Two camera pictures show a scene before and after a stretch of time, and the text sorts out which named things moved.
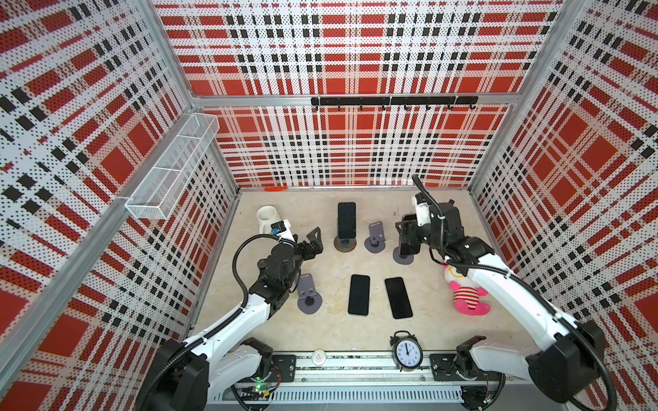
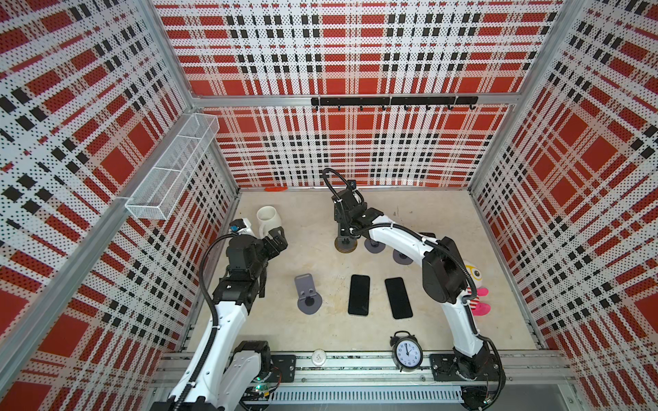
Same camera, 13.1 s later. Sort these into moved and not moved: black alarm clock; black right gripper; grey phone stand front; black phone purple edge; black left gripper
Moved: black right gripper; black left gripper
Not moved: black phone purple edge; grey phone stand front; black alarm clock
